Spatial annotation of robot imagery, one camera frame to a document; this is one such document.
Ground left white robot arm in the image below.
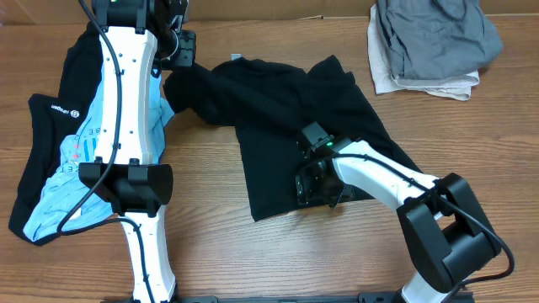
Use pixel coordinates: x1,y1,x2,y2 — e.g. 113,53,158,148
79,0,195,302

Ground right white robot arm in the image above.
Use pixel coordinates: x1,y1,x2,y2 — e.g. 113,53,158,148
296,136,507,302

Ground black logo t-shirt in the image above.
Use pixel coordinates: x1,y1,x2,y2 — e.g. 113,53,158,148
8,24,103,242

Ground beige folded garment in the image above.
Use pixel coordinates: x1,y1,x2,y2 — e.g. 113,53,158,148
367,4,480,101

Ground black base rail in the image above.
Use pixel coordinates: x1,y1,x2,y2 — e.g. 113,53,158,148
104,290,476,303

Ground grey folded shorts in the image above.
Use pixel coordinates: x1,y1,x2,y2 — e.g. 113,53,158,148
376,0,504,80

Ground light blue printed t-shirt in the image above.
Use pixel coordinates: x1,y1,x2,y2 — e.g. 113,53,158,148
22,77,173,246

